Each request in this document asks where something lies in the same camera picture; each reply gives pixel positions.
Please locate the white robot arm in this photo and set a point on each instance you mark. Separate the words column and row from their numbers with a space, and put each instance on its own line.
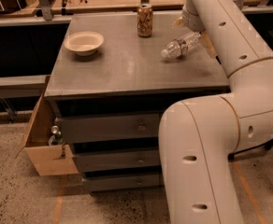
column 197, row 135

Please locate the grey drawer cabinet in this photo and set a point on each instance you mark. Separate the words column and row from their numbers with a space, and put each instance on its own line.
column 127, row 76

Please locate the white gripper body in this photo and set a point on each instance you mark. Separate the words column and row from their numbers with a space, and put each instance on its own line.
column 193, row 22

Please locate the top grey drawer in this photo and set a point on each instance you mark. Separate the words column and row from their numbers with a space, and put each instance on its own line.
column 106, row 128

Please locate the bottom grey drawer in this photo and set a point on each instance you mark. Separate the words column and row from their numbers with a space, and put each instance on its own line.
column 114, row 182

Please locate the middle grey drawer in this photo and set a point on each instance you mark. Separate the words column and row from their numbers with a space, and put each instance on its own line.
column 117, row 159

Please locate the grey metal desk post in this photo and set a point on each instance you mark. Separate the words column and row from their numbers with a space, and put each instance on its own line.
column 45, row 9

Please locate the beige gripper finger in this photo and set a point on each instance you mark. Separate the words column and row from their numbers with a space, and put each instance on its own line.
column 207, row 44
column 178, row 23

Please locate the clear plastic water bottle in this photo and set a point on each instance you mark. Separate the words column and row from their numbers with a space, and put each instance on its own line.
column 180, row 46

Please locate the patterned drink can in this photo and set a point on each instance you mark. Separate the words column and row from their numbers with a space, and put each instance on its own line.
column 144, row 20

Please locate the open cardboard box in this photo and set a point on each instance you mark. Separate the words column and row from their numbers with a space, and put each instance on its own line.
column 48, row 159

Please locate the black office chair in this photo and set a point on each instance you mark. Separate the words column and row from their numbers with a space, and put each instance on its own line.
column 264, row 146

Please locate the grey drawer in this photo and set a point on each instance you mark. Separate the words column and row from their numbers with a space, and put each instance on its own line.
column 117, row 159
column 106, row 128
column 114, row 182

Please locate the white paper bowl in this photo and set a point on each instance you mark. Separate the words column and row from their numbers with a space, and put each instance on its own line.
column 84, row 43

